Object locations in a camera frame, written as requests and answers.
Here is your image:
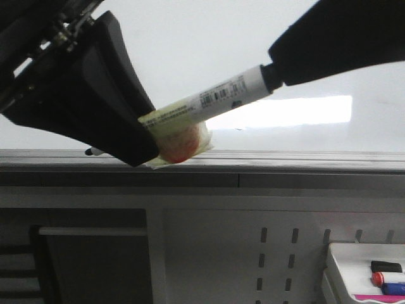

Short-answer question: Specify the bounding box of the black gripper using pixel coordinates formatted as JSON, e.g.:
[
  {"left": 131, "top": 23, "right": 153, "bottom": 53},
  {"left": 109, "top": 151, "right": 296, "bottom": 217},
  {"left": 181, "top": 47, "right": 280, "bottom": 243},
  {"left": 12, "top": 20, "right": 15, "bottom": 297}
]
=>
[{"left": 1, "top": 1, "right": 159, "bottom": 167}]

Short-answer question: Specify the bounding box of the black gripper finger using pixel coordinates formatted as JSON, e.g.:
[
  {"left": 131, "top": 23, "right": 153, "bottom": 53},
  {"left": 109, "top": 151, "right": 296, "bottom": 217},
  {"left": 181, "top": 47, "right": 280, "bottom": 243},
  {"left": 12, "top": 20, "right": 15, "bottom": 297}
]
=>
[{"left": 268, "top": 1, "right": 404, "bottom": 86}]

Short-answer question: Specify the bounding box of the white whiteboard marker with tape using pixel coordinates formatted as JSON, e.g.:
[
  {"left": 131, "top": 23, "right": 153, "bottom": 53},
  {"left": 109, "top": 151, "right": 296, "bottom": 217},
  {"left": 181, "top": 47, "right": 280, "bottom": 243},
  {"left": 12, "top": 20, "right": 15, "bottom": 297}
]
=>
[{"left": 84, "top": 65, "right": 284, "bottom": 170}]

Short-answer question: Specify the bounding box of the dark shelf unit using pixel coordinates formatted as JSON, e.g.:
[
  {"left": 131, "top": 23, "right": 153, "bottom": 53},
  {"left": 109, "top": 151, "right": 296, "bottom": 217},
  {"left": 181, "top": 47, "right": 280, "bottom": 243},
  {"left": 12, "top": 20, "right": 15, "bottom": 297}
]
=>
[{"left": 1, "top": 208, "right": 153, "bottom": 303}]

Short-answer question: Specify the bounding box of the grey perforated stand panel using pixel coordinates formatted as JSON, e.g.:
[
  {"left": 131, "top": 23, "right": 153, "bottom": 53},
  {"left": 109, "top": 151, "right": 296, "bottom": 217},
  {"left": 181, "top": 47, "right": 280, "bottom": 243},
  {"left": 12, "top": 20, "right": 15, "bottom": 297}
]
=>
[{"left": 148, "top": 189, "right": 404, "bottom": 303}]

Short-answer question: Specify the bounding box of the white marker tray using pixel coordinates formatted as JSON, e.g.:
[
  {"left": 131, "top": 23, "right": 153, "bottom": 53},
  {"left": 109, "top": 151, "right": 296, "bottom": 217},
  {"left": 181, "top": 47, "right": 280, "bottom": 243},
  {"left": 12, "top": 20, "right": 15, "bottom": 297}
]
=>
[{"left": 321, "top": 243, "right": 404, "bottom": 303}]

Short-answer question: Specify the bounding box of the red capped marker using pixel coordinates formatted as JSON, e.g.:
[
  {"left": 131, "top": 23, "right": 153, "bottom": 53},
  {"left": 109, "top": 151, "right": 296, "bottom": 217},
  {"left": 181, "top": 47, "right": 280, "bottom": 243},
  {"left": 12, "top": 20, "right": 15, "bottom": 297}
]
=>
[{"left": 371, "top": 272, "right": 405, "bottom": 287}]

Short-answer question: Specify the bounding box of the blue capped marker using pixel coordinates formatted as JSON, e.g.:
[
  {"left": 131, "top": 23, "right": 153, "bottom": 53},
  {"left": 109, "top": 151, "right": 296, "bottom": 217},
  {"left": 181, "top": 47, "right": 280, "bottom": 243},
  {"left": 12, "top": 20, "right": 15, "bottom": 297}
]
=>
[{"left": 381, "top": 283, "right": 405, "bottom": 296}]

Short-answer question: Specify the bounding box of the pink eraser edge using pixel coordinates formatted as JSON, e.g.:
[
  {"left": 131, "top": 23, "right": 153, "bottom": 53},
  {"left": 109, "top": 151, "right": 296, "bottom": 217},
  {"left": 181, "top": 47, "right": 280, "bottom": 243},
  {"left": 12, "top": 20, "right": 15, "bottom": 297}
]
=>
[{"left": 354, "top": 294, "right": 404, "bottom": 303}]

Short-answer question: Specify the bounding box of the white whiteboard with metal frame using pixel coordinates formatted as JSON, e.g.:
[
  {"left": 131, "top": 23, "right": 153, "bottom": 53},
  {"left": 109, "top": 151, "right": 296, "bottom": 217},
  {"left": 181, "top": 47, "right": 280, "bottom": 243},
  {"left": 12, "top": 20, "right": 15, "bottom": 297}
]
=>
[{"left": 0, "top": 0, "right": 405, "bottom": 174}]

